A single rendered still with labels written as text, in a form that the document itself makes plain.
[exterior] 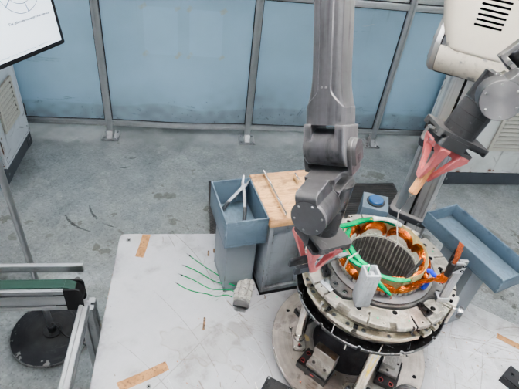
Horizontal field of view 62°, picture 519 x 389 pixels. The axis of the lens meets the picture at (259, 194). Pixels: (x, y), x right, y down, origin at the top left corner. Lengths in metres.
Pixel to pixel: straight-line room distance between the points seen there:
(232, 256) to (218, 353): 0.24
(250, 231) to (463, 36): 0.67
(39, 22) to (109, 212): 1.48
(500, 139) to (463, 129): 2.58
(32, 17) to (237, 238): 0.83
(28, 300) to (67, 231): 1.27
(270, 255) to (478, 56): 0.69
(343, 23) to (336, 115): 0.13
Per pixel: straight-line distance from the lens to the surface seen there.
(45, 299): 1.38
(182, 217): 2.63
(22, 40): 1.41
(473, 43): 1.16
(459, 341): 1.35
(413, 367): 1.21
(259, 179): 1.17
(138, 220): 2.63
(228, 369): 1.12
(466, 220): 1.28
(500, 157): 3.48
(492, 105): 0.71
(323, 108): 0.66
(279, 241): 1.12
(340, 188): 0.68
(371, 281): 0.82
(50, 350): 2.14
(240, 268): 1.19
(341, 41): 0.66
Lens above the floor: 1.76
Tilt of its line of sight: 38 degrees down
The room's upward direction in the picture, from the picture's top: 8 degrees clockwise
